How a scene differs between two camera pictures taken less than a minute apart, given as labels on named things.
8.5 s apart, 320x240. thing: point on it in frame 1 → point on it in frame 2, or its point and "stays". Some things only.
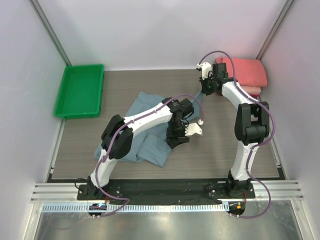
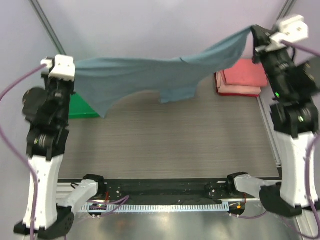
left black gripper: [174, 140] → [49, 80]
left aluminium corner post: [43, 17] stays
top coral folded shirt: [249, 72] stays
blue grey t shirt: [151, 145] → [101, 79]
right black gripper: [207, 87] → [261, 40]
